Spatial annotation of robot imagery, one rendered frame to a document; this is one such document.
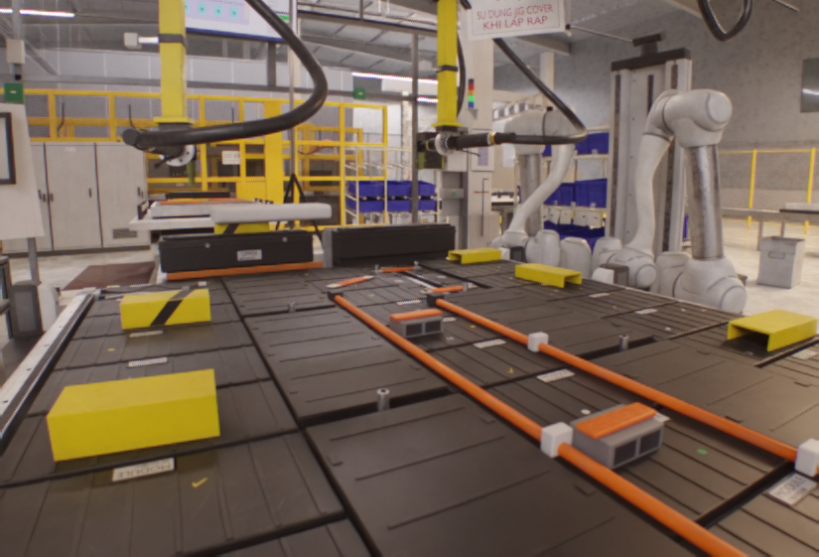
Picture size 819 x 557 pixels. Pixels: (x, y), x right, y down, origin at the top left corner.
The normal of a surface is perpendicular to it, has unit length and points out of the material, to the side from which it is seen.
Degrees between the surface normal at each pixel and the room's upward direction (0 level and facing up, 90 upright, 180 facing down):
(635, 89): 90
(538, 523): 0
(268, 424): 0
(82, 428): 90
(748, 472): 0
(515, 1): 90
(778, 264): 90
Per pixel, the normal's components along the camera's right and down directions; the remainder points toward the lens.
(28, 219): 0.79, 0.09
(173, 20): 0.22, 0.14
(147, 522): 0.00, -0.99
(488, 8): -0.23, 0.14
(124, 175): 0.45, 0.13
